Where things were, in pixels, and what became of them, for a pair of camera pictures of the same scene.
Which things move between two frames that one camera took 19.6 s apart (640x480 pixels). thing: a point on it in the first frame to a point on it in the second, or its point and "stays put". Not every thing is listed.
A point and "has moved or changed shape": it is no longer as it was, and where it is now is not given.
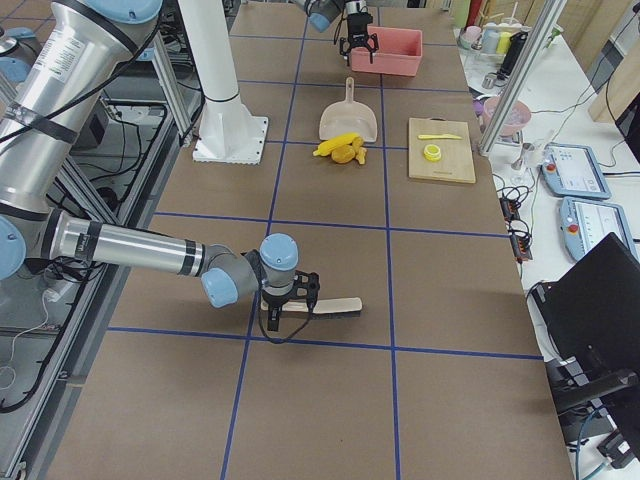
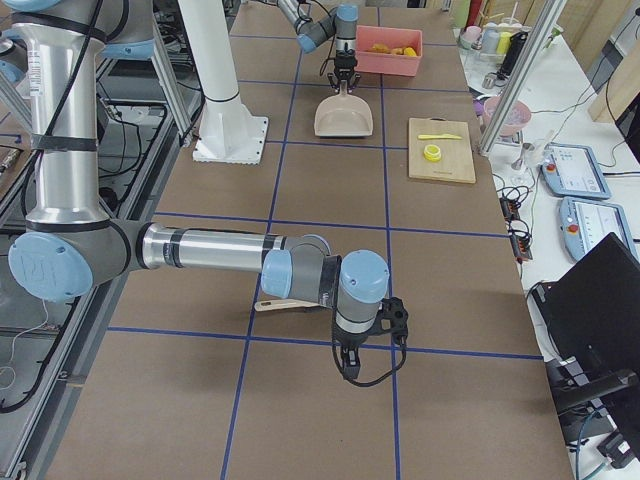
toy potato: (342, 154) to (380, 48)
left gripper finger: (375, 48) to (355, 78)
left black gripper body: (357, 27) to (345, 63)
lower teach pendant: (586, 222) stays put
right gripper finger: (274, 318) to (351, 362)
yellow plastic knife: (440, 136) stays put
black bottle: (515, 47) stays put
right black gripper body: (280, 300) to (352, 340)
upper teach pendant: (573, 171) stays put
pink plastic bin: (399, 52) stays put
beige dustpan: (348, 117) has moved or changed shape
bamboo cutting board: (440, 149) stays put
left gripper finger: (345, 54) to (333, 82)
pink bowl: (515, 121) stays put
